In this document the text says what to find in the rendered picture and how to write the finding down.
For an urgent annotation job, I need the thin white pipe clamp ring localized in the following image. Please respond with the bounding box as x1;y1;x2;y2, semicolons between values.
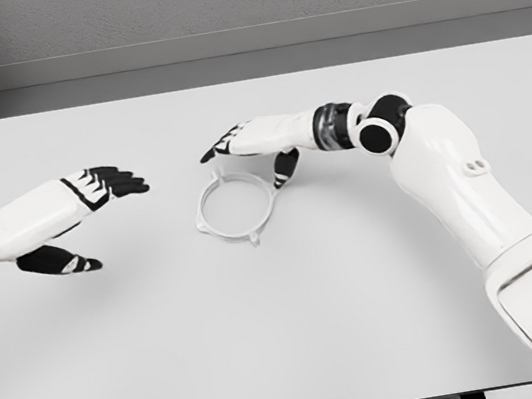
187;158;283;258

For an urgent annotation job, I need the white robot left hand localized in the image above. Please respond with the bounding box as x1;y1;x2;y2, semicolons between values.
0;158;162;286

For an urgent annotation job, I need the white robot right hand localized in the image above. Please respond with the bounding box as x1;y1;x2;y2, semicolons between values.
194;108;316;202

